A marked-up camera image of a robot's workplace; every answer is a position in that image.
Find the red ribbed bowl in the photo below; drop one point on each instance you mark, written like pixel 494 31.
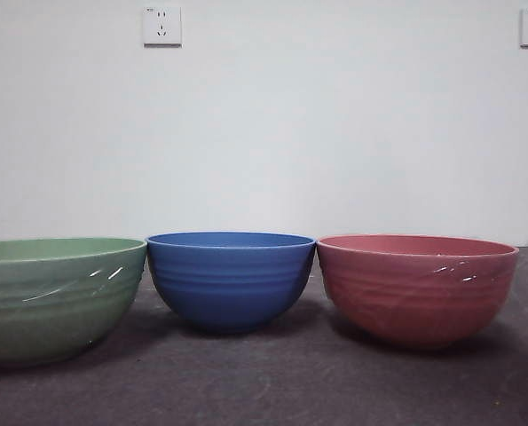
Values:
pixel 414 302

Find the green ribbed bowl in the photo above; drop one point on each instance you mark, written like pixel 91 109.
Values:
pixel 46 306

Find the blue ribbed bowl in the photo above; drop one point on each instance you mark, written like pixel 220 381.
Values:
pixel 230 288

